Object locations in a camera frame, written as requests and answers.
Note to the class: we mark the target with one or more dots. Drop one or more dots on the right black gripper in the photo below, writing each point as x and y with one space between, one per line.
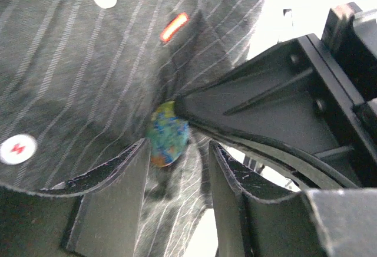
341 100

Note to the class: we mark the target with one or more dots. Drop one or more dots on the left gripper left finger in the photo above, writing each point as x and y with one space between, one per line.
94 214

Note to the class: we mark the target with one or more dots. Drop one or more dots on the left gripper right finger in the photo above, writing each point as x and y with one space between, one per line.
255 217

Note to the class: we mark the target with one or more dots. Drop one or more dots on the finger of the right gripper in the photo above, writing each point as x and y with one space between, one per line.
260 107

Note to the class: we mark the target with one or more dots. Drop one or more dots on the black pinstriped shirt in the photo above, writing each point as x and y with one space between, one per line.
81 78

